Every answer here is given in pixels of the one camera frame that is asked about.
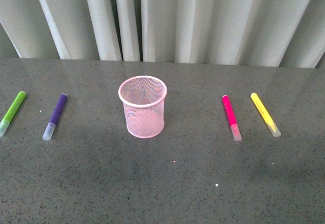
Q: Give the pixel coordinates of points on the pink marker pen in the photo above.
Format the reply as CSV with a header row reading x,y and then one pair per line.
x,y
231,118

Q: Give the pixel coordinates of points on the purple marker pen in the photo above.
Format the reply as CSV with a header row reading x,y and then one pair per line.
x,y
47,135

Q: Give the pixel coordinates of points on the pink mesh pen cup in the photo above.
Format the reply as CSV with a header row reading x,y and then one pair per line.
x,y
143,100

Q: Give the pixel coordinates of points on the yellow marker pen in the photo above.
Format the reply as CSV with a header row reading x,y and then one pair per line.
x,y
265,115

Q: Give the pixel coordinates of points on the grey pleated curtain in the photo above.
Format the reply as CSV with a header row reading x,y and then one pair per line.
x,y
269,33

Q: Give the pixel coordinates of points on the green marker pen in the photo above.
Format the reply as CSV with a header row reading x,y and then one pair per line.
x,y
10,114

